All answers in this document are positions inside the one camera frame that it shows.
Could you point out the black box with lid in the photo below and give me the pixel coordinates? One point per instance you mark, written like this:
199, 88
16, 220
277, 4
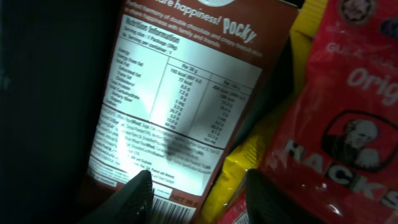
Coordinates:
54, 62

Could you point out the yellow candy bag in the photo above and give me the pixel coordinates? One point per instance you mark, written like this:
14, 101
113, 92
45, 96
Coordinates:
226, 202

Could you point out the brown Pocky snack box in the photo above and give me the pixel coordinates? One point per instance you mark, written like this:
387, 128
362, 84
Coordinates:
182, 77

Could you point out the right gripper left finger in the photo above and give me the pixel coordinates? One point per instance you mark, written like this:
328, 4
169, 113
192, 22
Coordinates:
130, 205

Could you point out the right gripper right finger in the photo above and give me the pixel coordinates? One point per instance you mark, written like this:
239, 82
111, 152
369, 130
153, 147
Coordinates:
267, 204

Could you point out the red Hacks candy bag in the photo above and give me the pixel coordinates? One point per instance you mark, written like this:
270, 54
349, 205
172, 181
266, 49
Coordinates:
335, 151

